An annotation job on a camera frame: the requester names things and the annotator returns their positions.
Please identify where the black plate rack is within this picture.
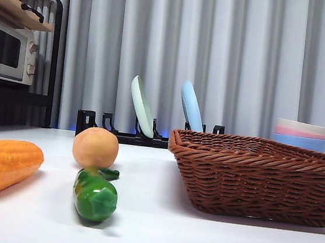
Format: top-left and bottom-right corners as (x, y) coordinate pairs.
(74, 108), (226, 156)

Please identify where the black metal shelf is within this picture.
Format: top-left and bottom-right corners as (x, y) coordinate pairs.
(0, 0), (66, 145)

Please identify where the grey curtain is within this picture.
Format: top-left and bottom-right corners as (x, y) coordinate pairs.
(0, 0), (325, 160)

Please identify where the pale green plate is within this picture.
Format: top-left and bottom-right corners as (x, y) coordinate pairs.
(125, 74), (162, 139)

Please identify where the cream bowl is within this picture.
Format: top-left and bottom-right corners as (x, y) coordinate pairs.
(274, 117), (325, 136)

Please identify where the pink bowl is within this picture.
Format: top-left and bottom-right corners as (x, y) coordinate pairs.
(273, 124), (325, 141)

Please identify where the green cucumber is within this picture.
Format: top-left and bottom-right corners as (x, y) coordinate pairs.
(69, 163), (122, 224)

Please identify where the brown wicker basket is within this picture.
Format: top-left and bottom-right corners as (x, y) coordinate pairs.
(160, 127), (325, 228)

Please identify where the wooden board with black handle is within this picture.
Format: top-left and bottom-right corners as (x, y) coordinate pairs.
(0, 0), (58, 33)

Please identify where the tan potato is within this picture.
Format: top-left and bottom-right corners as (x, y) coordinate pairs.
(71, 125), (121, 171)

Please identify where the light blue plate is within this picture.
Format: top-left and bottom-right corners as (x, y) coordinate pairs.
(176, 80), (209, 133)

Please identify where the silver toaster oven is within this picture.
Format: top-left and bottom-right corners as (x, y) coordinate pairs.
(0, 16), (43, 86)

